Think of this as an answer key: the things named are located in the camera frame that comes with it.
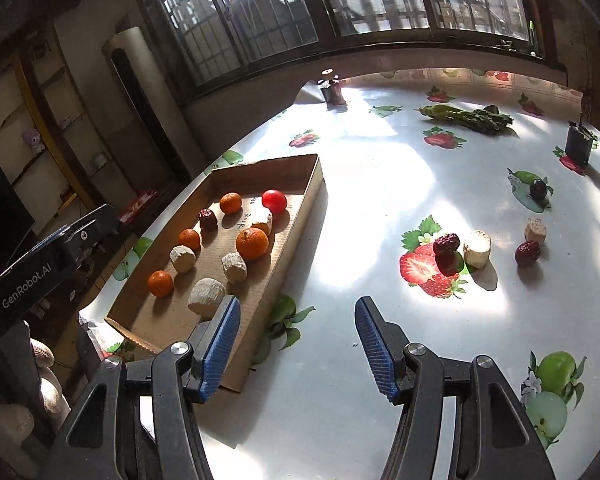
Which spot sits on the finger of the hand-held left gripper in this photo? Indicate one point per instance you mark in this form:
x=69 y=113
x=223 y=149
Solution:
x=92 y=227

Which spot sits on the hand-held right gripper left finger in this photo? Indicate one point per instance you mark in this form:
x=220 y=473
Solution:
x=220 y=350

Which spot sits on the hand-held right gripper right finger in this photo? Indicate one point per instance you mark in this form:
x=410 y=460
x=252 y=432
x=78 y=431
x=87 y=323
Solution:
x=375 y=350

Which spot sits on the cardboard box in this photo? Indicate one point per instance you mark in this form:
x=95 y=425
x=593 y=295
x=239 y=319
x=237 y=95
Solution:
x=220 y=330

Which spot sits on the large orange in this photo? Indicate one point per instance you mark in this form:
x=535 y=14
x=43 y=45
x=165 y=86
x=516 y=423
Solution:
x=252 y=244

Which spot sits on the person's left hand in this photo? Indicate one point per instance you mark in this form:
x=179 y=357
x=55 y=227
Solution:
x=10 y=430

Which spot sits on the red flat box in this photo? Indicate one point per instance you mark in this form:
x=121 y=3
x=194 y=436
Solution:
x=137 y=206

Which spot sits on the black television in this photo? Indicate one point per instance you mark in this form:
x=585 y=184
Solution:
x=2 y=215

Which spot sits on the small mandarin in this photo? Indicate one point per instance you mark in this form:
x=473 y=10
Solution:
x=230 y=203
x=160 y=283
x=189 y=240

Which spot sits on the purple plush toy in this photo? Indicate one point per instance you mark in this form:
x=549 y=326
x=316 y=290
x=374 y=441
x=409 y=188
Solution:
x=33 y=140

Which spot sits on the wooden shelf unit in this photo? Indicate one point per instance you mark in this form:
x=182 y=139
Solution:
x=55 y=125

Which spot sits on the red date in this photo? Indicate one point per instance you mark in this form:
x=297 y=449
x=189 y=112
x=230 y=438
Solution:
x=527 y=253
x=446 y=243
x=208 y=220

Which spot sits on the white tower air conditioner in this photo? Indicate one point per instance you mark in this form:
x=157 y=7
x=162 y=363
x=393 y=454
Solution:
x=140 y=105

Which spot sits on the pale sugarcane piece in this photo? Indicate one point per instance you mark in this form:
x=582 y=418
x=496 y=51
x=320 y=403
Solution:
x=262 y=221

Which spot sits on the red tomato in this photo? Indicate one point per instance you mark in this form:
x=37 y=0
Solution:
x=274 y=201

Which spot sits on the dark plum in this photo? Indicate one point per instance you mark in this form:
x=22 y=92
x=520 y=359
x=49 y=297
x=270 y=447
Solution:
x=538 y=189

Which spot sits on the leafy green vegetable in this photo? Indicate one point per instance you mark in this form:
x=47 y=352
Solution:
x=472 y=117

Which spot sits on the small dark bottle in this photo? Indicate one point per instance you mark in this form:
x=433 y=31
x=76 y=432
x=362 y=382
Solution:
x=330 y=91

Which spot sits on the black cylindrical container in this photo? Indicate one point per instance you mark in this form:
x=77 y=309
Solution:
x=577 y=145

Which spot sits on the barred window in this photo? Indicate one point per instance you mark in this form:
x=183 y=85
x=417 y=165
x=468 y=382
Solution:
x=305 y=5

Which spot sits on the green glass bottle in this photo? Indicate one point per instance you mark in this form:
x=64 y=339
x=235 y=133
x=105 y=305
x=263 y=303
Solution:
x=532 y=37

